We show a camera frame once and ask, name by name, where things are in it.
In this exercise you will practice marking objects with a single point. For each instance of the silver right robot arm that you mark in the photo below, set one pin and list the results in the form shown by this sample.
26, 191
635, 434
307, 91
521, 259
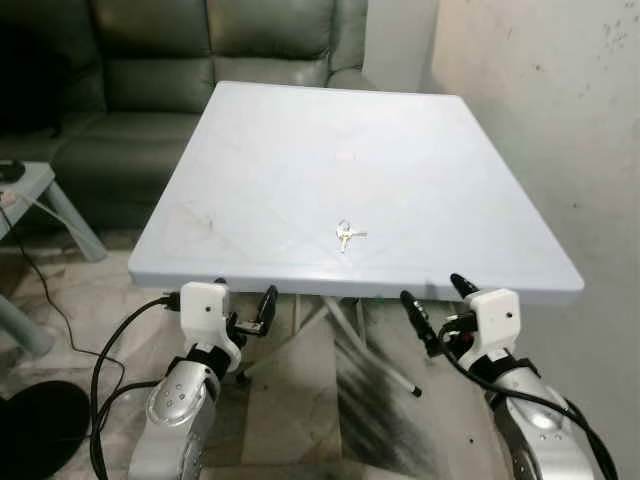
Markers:
540, 435

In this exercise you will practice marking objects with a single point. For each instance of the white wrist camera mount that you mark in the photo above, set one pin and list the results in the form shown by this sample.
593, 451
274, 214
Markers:
205, 310
497, 320

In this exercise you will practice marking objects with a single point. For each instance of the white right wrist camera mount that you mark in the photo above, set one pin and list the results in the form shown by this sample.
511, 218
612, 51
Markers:
497, 320

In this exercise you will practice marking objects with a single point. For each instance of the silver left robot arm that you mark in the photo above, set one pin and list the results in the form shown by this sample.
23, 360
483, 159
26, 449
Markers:
175, 420

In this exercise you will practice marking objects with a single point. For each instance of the small black object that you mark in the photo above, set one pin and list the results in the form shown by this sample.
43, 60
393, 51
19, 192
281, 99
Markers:
10, 171

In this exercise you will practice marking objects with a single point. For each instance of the white folding table leg frame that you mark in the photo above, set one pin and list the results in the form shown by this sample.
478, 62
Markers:
384, 358

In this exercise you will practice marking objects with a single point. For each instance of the dark green leather sofa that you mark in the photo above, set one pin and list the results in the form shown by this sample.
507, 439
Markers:
160, 85

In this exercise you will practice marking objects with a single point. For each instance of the small grey side table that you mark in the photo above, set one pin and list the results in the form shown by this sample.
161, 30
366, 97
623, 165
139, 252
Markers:
35, 187

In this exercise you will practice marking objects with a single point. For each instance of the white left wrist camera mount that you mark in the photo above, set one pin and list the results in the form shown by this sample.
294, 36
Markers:
205, 310

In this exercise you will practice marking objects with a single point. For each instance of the black round base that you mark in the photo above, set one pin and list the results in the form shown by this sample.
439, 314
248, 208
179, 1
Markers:
40, 430

